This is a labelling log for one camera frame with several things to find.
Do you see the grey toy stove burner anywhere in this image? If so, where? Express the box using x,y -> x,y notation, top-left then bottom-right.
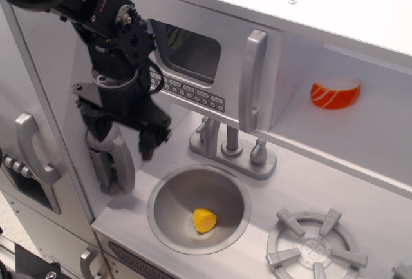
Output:
266,208 -> 368,278

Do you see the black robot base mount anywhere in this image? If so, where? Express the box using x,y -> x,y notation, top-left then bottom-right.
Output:
1,243 -> 68,278

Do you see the yellow toy corn piece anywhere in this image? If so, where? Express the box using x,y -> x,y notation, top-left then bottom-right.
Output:
192,208 -> 217,233

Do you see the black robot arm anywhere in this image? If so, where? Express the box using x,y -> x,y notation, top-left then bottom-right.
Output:
6,0 -> 171,160

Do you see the orange salmon sushi toy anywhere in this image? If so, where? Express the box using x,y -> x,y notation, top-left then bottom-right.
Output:
310,77 -> 362,110

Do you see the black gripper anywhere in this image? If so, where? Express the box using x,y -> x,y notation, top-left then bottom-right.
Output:
72,78 -> 171,160

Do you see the grey toy faucet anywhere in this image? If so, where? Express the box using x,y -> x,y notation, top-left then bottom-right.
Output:
189,117 -> 277,181

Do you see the grey fridge door handle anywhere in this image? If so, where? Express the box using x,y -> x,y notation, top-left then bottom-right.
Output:
15,113 -> 60,186

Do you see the grey toy wall phone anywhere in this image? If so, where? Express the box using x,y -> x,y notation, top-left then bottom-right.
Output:
86,124 -> 135,197

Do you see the grey lower door handle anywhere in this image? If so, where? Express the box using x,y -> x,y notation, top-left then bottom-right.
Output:
80,249 -> 102,279

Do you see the white toy kitchen cabinet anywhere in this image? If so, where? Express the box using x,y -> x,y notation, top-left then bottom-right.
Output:
1,0 -> 411,278

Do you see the round metal sink bowl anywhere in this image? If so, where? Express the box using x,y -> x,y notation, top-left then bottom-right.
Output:
147,164 -> 251,255

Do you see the white microwave door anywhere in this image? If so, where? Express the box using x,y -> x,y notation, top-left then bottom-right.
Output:
135,0 -> 286,133

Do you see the dark oven vent grille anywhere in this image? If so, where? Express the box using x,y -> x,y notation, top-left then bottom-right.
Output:
108,241 -> 173,279

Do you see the grey ice dispenser panel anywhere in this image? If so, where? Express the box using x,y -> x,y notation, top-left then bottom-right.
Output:
1,150 -> 61,215

